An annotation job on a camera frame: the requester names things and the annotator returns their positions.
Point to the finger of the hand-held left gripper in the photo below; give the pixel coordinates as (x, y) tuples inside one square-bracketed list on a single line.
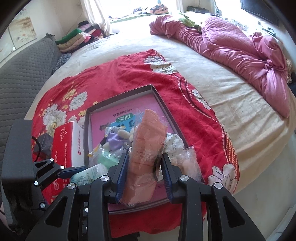
[(84, 215), (71, 171)]

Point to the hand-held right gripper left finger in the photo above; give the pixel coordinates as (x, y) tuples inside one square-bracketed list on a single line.
[(122, 178)]

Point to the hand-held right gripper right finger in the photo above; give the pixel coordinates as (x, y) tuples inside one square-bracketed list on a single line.
[(167, 178)]

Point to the green tissue packet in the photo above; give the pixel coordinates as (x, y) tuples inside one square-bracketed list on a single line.
[(92, 172)]

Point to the mint green cloth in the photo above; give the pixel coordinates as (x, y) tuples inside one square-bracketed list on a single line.
[(104, 160)]

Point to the salmon pink cloth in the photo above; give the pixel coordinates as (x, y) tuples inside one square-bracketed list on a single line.
[(143, 157)]

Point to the white floral scrunchie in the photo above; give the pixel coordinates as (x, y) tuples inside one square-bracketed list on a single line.
[(173, 143)]

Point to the teddy bear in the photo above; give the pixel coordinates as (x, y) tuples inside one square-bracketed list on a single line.
[(115, 139)]

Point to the shallow grey box pink base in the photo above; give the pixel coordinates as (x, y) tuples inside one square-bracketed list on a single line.
[(129, 106)]

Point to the red tissue pack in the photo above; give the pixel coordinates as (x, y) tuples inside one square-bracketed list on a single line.
[(67, 148)]

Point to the small black box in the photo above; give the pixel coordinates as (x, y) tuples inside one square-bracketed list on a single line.
[(44, 141)]

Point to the grey quilted headboard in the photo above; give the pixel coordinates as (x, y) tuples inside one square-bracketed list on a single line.
[(23, 76)]

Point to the red floral blanket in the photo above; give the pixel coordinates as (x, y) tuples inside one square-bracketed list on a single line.
[(138, 69)]

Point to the bed with beige sheet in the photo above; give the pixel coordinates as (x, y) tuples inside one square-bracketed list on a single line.
[(231, 88)]

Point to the dark patterned pillow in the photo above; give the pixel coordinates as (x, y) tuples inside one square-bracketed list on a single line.
[(62, 59)]

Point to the stack of folded clothes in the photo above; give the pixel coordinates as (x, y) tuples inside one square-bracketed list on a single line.
[(76, 37)]

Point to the pink quilt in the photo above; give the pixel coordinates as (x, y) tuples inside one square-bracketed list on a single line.
[(231, 46)]

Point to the white curtain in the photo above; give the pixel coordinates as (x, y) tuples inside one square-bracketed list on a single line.
[(97, 14), (181, 4)]

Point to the dark patterned cloth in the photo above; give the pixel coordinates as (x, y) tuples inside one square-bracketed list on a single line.
[(158, 8)]

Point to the black set-top device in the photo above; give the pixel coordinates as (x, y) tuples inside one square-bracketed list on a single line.
[(196, 9)]

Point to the white cluttered sideboard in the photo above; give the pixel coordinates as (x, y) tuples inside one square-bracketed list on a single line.
[(231, 16)]

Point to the black television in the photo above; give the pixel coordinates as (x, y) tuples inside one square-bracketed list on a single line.
[(261, 9)]

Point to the floral wall picture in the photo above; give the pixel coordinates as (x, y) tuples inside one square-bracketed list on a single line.
[(20, 32)]

